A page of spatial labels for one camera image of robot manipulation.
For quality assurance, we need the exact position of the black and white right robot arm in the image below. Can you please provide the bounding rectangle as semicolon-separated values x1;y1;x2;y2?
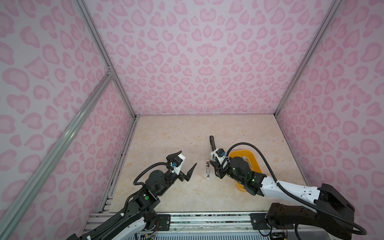
210;154;368;240

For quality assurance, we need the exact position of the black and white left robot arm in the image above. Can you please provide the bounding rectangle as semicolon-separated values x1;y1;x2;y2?
68;151;197;240

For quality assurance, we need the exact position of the yellow plastic tray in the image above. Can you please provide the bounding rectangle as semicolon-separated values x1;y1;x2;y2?
229;149;263;175

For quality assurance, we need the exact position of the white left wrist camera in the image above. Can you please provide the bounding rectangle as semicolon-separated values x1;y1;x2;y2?
170;154;186;176

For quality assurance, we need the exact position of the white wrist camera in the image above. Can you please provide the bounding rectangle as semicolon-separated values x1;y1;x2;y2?
170;154;186;176
210;149;227;165

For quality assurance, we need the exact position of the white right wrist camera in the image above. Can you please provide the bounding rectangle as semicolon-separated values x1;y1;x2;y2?
210;149;227;165

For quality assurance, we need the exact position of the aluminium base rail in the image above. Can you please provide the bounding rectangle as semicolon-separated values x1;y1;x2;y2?
80;210;340;240

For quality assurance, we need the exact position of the aluminium frame bar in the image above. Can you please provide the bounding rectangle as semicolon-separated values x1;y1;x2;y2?
1;72;113;235

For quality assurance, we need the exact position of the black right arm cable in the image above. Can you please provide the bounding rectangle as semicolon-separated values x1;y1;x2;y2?
226;142;368;236

